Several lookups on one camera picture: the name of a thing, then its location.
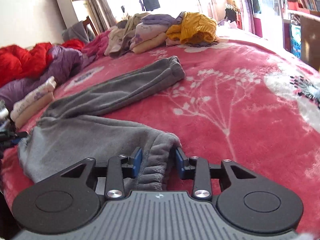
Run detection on folded beige garment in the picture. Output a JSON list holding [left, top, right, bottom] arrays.
[[15, 91, 55, 129]]

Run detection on purple curtain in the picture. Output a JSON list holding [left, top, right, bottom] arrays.
[[240, 0, 263, 37]]

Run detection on blue printed bag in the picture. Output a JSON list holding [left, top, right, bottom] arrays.
[[289, 24, 303, 59]]

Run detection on lilac fleece garment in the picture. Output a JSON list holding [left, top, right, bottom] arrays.
[[141, 14, 184, 25]]

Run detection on crumpled pink garment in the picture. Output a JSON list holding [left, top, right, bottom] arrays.
[[82, 29, 113, 58]]

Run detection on hanging dark clothes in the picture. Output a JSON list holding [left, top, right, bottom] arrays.
[[140, 0, 160, 12]]

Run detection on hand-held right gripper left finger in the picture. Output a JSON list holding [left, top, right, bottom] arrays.
[[60, 147, 143, 201]]

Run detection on folded pale floral garment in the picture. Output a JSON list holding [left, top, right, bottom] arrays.
[[130, 22, 173, 47]]

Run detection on purple quilt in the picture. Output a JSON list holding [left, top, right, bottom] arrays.
[[0, 45, 97, 105]]

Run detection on red quilt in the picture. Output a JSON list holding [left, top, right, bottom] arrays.
[[0, 39, 85, 87]]

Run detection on brown patterned curtain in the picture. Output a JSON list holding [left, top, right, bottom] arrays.
[[80, 0, 117, 32]]

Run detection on yellow knit sweater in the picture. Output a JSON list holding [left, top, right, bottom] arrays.
[[166, 12, 217, 45]]

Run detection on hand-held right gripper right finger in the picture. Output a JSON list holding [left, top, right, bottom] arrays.
[[174, 147, 258, 201]]

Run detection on folded white floral garment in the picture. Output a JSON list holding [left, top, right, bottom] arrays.
[[10, 76, 57, 120]]

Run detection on wooden chair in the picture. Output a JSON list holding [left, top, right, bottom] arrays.
[[82, 15, 99, 37]]

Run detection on clothes on hangers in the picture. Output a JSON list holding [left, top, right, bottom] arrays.
[[224, 4, 242, 23]]

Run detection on pink floral blanket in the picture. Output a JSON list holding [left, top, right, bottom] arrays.
[[0, 29, 320, 213]]

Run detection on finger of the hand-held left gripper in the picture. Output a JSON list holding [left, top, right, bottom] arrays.
[[0, 131, 27, 147]]

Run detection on folded cream garment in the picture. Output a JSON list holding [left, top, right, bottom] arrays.
[[130, 32, 167, 54]]

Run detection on white standing air conditioner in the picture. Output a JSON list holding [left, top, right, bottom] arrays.
[[57, 0, 93, 29]]

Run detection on grey fleece pants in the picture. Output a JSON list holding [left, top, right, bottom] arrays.
[[18, 56, 186, 192]]

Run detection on khaki garment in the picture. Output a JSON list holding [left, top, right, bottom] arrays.
[[117, 12, 150, 58]]

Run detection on grey garment on chair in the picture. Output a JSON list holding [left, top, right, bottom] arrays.
[[62, 20, 90, 44]]

